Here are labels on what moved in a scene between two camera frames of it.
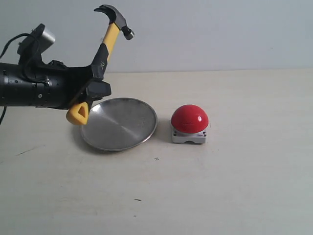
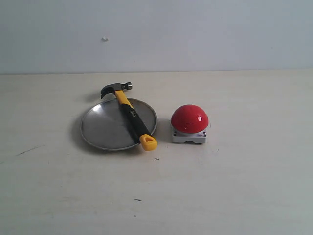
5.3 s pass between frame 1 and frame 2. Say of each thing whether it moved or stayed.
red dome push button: stayed
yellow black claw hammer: moved
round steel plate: stayed
